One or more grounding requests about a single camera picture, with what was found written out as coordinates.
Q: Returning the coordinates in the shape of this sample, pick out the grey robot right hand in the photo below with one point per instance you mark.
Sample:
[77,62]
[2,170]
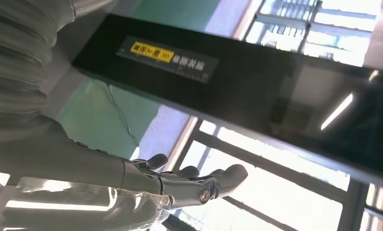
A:
[67,178]

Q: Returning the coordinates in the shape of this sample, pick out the yellow black machine label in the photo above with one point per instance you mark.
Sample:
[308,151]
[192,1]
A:
[166,59]

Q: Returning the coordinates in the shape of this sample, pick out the black inbound scanning machine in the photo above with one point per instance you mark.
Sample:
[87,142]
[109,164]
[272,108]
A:
[242,95]

